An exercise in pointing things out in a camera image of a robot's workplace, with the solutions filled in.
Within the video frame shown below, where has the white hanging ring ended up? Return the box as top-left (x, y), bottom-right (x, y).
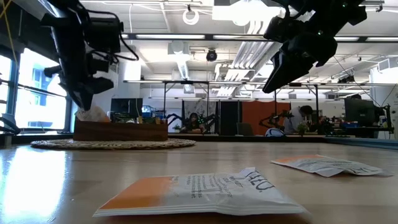
top-left (182, 8), bottom-right (200, 26)

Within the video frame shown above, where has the grey chair back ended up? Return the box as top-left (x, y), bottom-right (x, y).
top-left (236, 122), bottom-right (254, 136)

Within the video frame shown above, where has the black wall screen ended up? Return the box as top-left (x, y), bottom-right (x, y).
top-left (110, 98), bottom-right (144, 116)

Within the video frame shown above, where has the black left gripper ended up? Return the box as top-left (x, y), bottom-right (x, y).
top-left (43, 17), bottom-right (114, 110)

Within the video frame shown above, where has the orange partition wall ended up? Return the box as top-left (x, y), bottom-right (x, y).
top-left (241, 101), bottom-right (292, 136)

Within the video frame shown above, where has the dark blackcurrant tea packet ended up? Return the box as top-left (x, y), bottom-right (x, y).
top-left (112, 113), bottom-right (137, 123)

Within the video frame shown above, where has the person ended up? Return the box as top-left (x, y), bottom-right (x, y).
top-left (283, 105), bottom-right (314, 135)
top-left (185, 111), bottom-right (203, 134)

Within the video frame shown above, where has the wooden compartment tea box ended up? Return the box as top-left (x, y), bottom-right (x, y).
top-left (73, 119), bottom-right (169, 142)

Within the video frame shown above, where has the black overhead beam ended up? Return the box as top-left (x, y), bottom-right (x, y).
top-left (119, 32), bottom-right (398, 43)

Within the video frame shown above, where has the white blue rounded object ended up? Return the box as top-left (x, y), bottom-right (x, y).
top-left (264, 127), bottom-right (285, 138)

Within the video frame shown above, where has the large window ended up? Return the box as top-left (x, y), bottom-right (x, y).
top-left (0, 46), bottom-right (73, 132)

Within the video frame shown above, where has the black computer monitor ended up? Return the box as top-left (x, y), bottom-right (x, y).
top-left (344, 98), bottom-right (376, 124)

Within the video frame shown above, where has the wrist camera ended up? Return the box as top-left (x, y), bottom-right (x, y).
top-left (83, 17), bottom-right (122, 54)
top-left (272, 15), bottom-right (304, 43)

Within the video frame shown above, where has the black metal rack frame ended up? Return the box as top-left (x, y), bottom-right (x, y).
top-left (162, 80), bottom-right (211, 134)

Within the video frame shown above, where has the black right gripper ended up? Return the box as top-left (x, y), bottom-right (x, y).
top-left (262, 32), bottom-right (338, 93)

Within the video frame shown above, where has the black aluminium table frame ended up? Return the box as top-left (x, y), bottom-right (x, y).
top-left (0, 132), bottom-right (398, 150)

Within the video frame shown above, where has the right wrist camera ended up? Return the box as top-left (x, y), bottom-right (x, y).
top-left (272, 15), bottom-right (304, 43)

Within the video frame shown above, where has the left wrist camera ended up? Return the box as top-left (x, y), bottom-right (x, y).
top-left (83, 17), bottom-right (122, 54)

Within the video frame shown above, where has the black angled bracket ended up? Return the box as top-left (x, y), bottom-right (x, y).
top-left (0, 113), bottom-right (21, 135)

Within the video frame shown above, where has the white ceiling light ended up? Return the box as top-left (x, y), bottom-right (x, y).
top-left (211, 0), bottom-right (282, 27)

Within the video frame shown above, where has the round woven wicker placemat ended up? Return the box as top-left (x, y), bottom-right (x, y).
top-left (30, 138), bottom-right (197, 151)

